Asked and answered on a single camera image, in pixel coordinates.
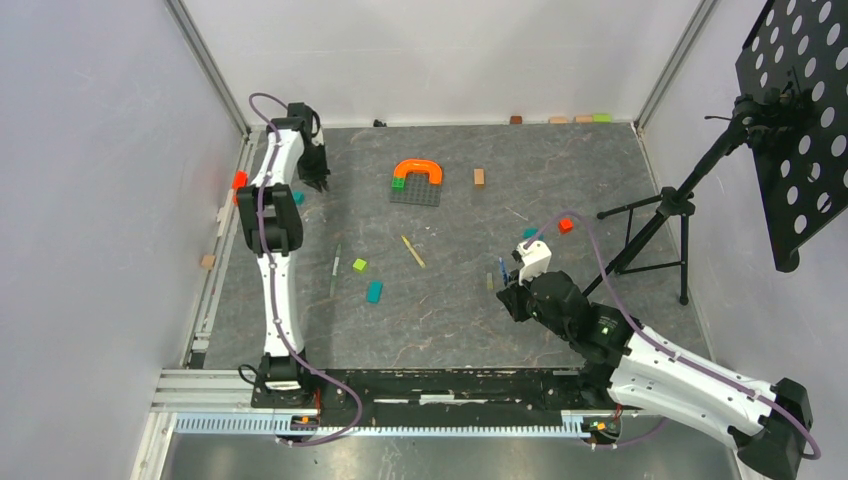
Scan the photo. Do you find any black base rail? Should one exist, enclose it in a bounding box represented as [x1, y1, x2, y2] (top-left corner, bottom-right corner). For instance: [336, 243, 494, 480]
[251, 356, 618, 430]

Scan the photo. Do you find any green lego brick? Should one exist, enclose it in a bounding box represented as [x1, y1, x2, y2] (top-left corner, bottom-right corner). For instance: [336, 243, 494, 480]
[391, 177, 406, 193]

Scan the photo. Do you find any yellow highlighter pen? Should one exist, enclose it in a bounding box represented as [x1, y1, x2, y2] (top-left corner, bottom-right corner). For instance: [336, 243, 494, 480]
[401, 235, 426, 269]

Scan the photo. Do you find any red cube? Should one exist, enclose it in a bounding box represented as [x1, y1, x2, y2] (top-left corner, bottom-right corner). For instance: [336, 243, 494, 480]
[558, 218, 574, 235]

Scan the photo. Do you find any blue pen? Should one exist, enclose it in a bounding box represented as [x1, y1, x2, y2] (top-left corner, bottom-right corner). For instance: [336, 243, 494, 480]
[498, 257, 509, 286]

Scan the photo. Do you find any wooden block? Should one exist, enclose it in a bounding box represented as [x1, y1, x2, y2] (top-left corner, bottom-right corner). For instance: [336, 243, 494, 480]
[473, 168, 485, 187]

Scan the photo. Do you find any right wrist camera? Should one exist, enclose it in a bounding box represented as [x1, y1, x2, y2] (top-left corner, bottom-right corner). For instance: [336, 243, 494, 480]
[512, 240, 552, 284]

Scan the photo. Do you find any wooden block left edge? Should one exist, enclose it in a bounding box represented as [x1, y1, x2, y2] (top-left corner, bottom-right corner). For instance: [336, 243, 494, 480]
[200, 254, 217, 271]

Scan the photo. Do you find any orange arch block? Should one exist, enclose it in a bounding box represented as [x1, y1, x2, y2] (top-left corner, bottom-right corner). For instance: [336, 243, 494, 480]
[393, 158, 444, 185]

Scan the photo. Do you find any green highlighter pen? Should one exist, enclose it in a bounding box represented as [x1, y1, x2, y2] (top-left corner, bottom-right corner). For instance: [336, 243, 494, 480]
[329, 243, 342, 298]

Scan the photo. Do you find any lime green cube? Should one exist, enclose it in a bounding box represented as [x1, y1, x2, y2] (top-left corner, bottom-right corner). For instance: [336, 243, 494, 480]
[352, 258, 367, 273]

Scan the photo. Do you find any dark grey lego baseplate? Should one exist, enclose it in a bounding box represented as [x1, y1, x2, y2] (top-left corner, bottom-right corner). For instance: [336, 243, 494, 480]
[389, 174, 442, 207]

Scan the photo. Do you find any black perforated panel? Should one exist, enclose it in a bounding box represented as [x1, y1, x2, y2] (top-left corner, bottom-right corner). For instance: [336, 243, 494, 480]
[735, 1, 847, 273]

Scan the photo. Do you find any black tripod stand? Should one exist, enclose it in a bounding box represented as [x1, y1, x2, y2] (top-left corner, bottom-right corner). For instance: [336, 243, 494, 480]
[586, 82, 816, 307]

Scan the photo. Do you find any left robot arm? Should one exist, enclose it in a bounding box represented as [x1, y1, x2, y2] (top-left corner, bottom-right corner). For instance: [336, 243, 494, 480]
[235, 102, 330, 408]

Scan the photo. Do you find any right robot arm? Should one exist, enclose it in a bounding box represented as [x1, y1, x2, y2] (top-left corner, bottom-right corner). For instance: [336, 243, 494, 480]
[496, 271, 813, 479]

